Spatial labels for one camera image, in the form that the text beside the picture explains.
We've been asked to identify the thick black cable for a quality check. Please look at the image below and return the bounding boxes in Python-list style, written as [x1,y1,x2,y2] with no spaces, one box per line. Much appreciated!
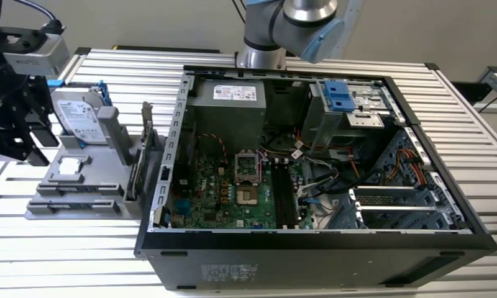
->
[311,169,384,197]

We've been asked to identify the black PC case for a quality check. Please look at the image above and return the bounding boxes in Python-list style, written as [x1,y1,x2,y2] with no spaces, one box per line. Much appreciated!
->
[132,63,497,291]

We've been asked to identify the metal drive cage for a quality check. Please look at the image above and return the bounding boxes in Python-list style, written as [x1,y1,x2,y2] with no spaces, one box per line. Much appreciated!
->
[301,79,400,156]

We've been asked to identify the green motherboard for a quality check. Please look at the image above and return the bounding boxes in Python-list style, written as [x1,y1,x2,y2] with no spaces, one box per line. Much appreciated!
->
[168,155,316,231]

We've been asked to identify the silver CPU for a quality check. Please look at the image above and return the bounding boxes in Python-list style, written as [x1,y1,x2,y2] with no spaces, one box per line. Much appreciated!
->
[60,157,84,174]

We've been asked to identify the hard disk in blue carrier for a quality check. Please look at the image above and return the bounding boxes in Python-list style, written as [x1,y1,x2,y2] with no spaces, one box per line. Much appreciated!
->
[47,79,113,148]

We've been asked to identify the orange yellow power wires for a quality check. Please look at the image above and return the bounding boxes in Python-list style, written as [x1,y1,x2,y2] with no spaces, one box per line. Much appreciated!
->
[389,148,427,189]

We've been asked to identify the metal socket cover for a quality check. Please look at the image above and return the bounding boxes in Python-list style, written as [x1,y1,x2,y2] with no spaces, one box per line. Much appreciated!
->
[233,149,261,185]

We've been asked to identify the green graphics card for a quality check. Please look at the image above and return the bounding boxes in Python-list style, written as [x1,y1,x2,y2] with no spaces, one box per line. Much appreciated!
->
[125,101,161,200]

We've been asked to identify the grey power supply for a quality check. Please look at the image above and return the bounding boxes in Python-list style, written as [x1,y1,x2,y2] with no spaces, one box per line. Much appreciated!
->
[185,77,269,153]

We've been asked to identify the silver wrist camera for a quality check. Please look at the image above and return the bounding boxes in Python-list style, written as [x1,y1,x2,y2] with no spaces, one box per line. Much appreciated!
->
[1,26,71,76]

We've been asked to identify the red black twisted wire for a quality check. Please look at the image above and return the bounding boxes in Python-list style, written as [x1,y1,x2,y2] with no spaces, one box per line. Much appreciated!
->
[196,133,229,164]

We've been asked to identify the black RAM slot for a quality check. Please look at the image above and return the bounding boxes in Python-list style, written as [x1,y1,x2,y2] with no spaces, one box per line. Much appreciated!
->
[276,158,289,230]
[285,158,301,230]
[281,158,295,230]
[272,158,284,230]

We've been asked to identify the CPU socket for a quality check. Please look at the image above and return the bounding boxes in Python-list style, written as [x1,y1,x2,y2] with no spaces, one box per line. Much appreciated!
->
[235,185,261,206]

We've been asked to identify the grey parts rack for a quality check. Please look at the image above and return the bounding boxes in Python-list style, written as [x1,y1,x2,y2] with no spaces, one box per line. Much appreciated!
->
[24,105,169,222]

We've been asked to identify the blue plastic drive carrier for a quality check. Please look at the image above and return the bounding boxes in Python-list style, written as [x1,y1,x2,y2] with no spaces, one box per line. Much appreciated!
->
[321,79,356,112]

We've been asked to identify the metal disk bay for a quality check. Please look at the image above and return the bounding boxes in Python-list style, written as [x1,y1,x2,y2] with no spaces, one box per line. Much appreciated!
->
[347,185,468,232]

